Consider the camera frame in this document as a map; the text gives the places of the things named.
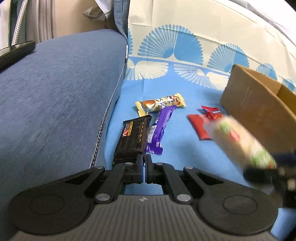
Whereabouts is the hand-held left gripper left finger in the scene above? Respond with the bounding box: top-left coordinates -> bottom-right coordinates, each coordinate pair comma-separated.
65,153 -> 144,205

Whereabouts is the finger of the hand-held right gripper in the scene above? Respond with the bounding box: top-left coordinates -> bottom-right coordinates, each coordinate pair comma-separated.
243,167 -> 281,186
272,151 -> 296,164

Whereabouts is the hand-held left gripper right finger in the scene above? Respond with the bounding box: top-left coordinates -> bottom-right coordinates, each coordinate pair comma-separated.
146,154 -> 224,205

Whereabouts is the black snack bar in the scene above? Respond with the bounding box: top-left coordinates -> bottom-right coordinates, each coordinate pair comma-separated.
112,114 -> 152,168

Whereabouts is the purple snack bar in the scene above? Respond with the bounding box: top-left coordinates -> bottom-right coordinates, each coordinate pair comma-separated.
146,105 -> 178,155

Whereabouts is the clear rice cracker packet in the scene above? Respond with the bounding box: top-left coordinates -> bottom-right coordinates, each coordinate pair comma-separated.
205,115 -> 277,170

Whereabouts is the brown cardboard box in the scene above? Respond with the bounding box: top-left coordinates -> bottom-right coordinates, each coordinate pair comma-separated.
220,64 -> 296,161

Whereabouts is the plain red snack packet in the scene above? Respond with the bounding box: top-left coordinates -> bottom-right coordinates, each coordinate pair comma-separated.
187,113 -> 219,141

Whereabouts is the yellow snack bar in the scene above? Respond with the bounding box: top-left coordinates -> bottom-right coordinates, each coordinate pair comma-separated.
135,93 -> 187,117

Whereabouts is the red and blue snack packet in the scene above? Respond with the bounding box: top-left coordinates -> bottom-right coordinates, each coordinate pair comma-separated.
201,105 -> 224,120

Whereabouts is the blue cream printed sheet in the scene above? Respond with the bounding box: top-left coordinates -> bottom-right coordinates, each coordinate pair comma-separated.
102,0 -> 296,241

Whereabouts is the blue cushion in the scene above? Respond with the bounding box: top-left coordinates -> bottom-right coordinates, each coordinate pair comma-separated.
0,0 -> 130,234

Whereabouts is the light blue cloth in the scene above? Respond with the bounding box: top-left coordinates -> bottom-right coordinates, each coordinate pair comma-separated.
83,0 -> 296,51

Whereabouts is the black smartphone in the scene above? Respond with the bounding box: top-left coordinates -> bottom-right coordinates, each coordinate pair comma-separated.
0,40 -> 36,70

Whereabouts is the grey curtain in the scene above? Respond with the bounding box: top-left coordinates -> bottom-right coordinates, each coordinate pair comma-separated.
37,0 -> 97,43

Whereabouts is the white braided cable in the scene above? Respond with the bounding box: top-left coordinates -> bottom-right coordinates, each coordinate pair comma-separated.
11,0 -> 29,46

